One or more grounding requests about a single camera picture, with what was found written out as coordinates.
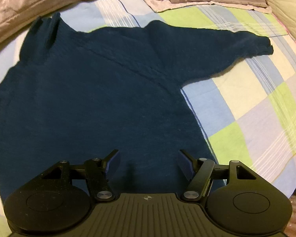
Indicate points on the plaid bed sheet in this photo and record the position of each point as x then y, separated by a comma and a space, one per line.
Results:
249, 108

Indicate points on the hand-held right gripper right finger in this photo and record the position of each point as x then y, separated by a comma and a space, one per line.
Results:
186, 165

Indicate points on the navy blue knit sweater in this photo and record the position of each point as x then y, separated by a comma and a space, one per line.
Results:
88, 91

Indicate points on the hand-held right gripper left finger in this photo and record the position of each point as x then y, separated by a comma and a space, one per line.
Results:
113, 164

